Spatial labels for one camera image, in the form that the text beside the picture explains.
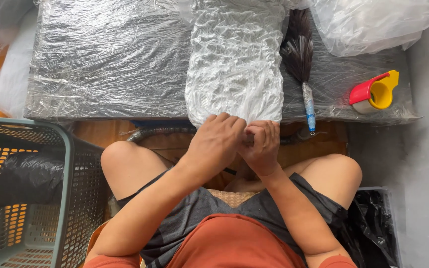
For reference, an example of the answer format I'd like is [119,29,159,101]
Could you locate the person's left hand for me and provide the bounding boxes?
[183,113,247,176]

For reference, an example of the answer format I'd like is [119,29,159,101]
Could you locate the person's right hand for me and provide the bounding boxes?
[238,120,281,178]

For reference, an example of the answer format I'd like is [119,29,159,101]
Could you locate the white plastic-wrapped package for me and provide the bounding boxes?
[184,0,286,129]

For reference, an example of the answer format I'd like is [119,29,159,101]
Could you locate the tan woven seat cushion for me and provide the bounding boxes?
[207,189,258,208]

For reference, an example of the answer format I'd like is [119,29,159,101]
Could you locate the person's right leg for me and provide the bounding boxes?
[283,153,363,211]

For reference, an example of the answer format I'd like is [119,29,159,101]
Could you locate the person's leg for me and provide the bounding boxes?
[283,153,363,211]
[100,141,174,201]

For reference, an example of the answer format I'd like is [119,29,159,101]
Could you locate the dark feather duster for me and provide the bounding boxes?
[280,8,317,135]

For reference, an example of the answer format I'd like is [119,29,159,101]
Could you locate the dark grey shorts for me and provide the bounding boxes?
[117,167,348,267]

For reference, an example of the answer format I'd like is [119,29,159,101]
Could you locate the person's left leg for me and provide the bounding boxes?
[100,141,174,201]

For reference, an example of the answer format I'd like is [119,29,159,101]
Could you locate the orange shirt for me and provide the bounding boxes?
[83,213,358,268]

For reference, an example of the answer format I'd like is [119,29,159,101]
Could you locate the red yellow tape dispenser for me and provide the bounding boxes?
[349,70,400,114]

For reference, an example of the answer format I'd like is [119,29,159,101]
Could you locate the film-wrapped low grey table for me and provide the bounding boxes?
[24,0,422,125]

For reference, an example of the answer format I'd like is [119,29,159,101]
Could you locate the grey bin with black bag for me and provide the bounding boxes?
[339,186,403,268]

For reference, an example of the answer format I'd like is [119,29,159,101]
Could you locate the large clear plastic bag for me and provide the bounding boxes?
[308,0,429,57]

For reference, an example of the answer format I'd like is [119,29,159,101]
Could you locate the grey-green perforated plastic basket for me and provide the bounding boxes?
[0,117,108,268]

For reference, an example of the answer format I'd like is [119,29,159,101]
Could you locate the black bagged bundle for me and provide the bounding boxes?
[0,151,66,208]

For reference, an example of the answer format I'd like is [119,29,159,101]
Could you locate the white pillow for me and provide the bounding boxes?
[0,7,39,119]

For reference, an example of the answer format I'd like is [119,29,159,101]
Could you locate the grey flexible hose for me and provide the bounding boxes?
[126,125,314,146]

